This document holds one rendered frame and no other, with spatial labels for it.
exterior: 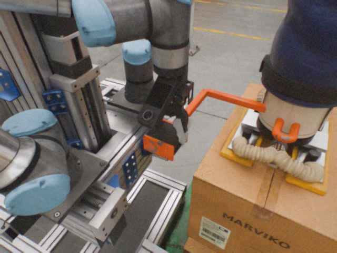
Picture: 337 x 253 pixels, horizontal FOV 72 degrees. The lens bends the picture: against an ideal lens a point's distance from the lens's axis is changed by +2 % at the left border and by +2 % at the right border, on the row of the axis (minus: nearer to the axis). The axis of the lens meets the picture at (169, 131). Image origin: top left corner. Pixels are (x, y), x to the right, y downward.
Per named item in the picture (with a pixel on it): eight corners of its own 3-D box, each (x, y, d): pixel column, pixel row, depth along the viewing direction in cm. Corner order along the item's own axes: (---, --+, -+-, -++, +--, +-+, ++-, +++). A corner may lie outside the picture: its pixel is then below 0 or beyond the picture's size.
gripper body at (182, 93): (193, 103, 57) (197, 56, 49) (177, 123, 52) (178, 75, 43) (167, 94, 60) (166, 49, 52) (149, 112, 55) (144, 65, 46)
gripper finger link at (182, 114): (193, 129, 54) (182, 97, 50) (190, 133, 53) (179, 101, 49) (176, 128, 57) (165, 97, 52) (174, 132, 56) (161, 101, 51)
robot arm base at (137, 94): (117, 98, 101) (114, 78, 94) (136, 82, 111) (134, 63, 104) (147, 107, 96) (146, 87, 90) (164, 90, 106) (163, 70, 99)
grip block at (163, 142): (172, 162, 57) (172, 147, 53) (144, 149, 60) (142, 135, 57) (187, 141, 62) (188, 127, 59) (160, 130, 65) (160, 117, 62)
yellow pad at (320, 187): (324, 197, 61) (333, 186, 58) (283, 181, 65) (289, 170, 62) (330, 124, 83) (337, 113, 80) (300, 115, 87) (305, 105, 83)
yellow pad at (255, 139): (251, 168, 68) (255, 157, 65) (219, 155, 72) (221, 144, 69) (275, 108, 90) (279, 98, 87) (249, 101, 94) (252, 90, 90)
